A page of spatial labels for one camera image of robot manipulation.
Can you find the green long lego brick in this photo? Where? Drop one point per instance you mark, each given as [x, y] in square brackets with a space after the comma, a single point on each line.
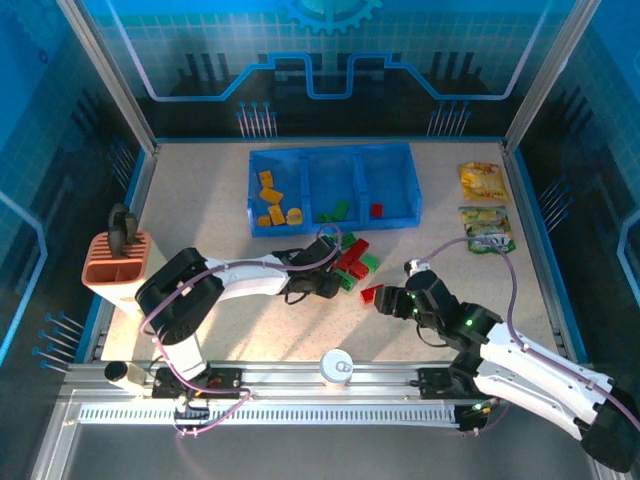
[370, 263]
[342, 209]
[346, 281]

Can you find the red sloped lego brick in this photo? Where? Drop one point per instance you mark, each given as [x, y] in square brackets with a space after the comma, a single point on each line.
[368, 294]

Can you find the green small lego brick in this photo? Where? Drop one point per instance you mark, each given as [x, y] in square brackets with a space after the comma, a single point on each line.
[349, 241]

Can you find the red long lego brick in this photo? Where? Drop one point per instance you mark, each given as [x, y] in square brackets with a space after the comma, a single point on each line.
[359, 246]

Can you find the green sloped lego brick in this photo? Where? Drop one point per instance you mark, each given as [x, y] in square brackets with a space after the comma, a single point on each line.
[326, 218]

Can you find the yellow rounded lego brick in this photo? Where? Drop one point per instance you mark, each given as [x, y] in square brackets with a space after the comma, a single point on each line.
[294, 216]

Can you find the yellow large lego brick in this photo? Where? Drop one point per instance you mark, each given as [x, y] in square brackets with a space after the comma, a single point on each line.
[276, 214]

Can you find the yellow small lego brick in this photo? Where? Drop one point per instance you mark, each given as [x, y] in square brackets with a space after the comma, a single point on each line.
[263, 219]
[265, 176]

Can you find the yellow sloped lego brick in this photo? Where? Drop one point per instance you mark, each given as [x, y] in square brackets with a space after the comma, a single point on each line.
[270, 194]

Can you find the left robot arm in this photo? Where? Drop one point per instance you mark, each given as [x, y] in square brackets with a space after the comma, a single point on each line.
[250, 282]

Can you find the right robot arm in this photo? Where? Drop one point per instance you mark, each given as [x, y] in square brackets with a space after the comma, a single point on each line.
[525, 380]

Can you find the silver tin can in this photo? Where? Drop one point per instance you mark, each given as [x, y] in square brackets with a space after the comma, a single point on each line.
[336, 367]

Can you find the green snack bag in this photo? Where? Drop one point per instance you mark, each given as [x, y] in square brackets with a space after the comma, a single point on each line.
[487, 230]

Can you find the blue three-compartment plastic bin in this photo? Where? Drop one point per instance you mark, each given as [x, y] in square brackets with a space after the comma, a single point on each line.
[385, 165]

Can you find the black control board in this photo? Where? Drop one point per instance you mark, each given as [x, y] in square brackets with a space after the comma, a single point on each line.
[192, 414]
[475, 417]

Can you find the yellow snack bag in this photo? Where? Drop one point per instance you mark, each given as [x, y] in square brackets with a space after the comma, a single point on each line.
[482, 181]

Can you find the orange and cream knife block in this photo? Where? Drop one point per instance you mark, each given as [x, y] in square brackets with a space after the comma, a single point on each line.
[100, 252]

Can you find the white bottle with black cap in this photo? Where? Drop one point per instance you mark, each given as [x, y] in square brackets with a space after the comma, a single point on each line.
[116, 371]

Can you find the aluminium mounting rail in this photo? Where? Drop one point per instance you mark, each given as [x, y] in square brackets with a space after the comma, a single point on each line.
[385, 375]

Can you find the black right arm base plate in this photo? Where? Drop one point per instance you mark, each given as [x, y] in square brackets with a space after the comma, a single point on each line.
[435, 382]

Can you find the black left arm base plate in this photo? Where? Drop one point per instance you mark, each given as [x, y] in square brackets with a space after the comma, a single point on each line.
[225, 382]

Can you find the aluminium frame post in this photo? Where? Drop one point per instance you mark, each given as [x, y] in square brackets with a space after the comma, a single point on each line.
[107, 75]
[547, 75]

